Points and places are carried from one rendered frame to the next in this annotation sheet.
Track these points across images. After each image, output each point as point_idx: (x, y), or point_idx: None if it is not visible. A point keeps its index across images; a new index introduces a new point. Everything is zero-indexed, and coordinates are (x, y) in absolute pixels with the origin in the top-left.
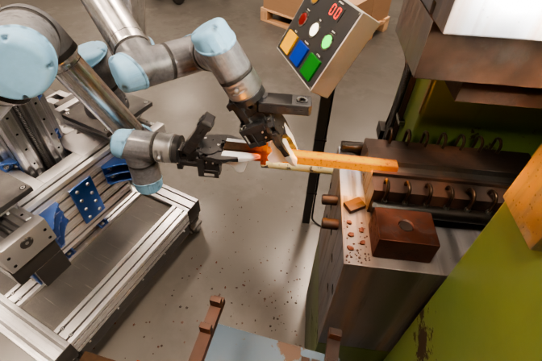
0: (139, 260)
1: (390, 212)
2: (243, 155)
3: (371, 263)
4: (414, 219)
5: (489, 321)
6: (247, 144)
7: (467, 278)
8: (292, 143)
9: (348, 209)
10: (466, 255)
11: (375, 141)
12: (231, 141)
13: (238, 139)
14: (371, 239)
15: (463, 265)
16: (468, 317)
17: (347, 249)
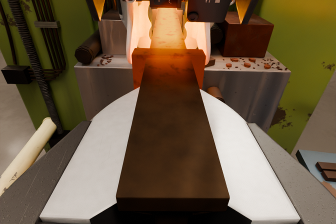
0: None
1: (230, 19)
2: (220, 105)
3: (273, 58)
4: (230, 14)
5: None
6: (152, 87)
7: (282, 2)
8: (152, 11)
9: (211, 62)
10: None
11: (107, 16)
12: (100, 174)
13: (79, 137)
14: (249, 51)
15: (272, 2)
16: (298, 19)
17: (270, 69)
